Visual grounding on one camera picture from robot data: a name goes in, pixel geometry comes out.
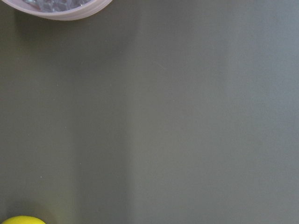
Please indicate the upper whole lemon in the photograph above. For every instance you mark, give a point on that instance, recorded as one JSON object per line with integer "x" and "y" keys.
{"x": 23, "y": 220}

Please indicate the pink bowl with ice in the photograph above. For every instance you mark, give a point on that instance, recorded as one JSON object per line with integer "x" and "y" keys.
{"x": 81, "y": 12}

